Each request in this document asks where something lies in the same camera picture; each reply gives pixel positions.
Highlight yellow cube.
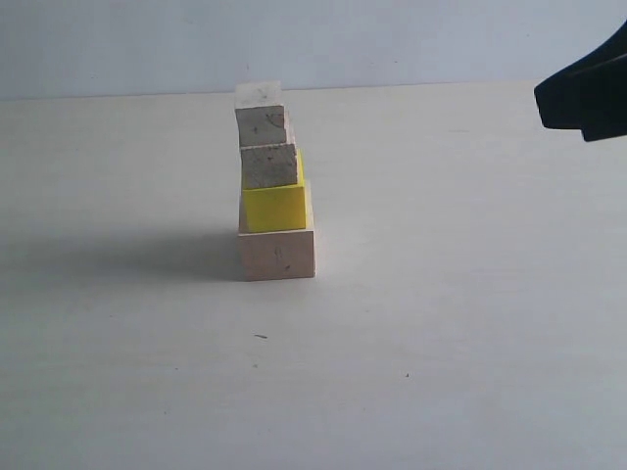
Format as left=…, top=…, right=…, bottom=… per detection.
left=242, top=149, right=308, bottom=233

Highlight small wooden cube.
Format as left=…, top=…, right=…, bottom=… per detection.
left=234, top=80, right=288, bottom=147

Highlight medium wooden cube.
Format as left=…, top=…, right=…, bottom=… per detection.
left=240, top=143, right=298, bottom=189

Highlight large wooden cube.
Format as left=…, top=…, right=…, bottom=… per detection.
left=238, top=180, right=316, bottom=281

